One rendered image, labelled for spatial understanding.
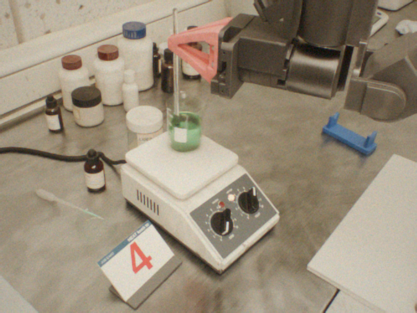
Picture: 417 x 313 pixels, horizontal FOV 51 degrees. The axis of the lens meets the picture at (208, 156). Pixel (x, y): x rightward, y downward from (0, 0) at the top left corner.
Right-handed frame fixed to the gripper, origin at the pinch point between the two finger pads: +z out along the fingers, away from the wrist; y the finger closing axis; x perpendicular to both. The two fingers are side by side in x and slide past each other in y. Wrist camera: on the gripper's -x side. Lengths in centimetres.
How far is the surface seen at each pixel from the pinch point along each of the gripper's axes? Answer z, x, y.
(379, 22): -21, 23, -89
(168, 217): -2.6, 20.7, 8.5
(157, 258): -3.3, 23.8, 13.1
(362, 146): -24.6, 24.6, -25.1
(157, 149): 2.6, 15.9, 1.5
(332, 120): -18.1, 22.5, -28.4
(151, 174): 0.8, 16.0, 6.6
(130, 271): -1.5, 23.0, 16.8
